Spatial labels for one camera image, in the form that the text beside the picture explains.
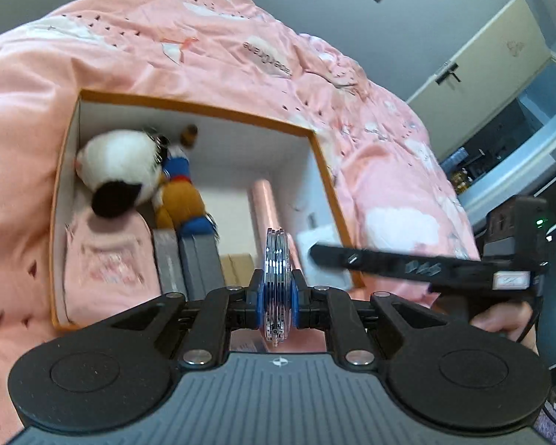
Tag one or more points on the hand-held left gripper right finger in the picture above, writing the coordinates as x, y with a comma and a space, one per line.
295, 301

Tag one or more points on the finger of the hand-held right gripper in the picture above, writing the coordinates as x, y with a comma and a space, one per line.
398, 264

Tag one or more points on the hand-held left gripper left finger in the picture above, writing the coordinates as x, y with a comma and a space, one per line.
258, 301

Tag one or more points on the round glitter mirror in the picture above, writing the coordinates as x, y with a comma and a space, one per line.
276, 282

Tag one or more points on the gold box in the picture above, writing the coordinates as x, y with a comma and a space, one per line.
238, 269

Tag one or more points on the dark grey box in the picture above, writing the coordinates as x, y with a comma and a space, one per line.
201, 264

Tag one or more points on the pink handheld fan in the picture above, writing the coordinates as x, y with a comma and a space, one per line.
264, 208

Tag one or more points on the printed card box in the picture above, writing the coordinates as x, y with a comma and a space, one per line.
169, 264

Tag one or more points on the orange cardboard box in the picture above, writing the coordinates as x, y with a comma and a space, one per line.
241, 162

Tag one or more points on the pink zip pouch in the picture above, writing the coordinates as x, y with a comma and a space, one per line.
111, 269

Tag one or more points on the person's right hand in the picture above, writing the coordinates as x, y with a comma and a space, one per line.
505, 322

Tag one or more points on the cluttered dark shelf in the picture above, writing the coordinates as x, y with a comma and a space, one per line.
465, 171

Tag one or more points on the white door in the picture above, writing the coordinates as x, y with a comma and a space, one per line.
486, 65

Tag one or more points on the pink printed blanket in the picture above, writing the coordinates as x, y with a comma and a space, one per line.
213, 41

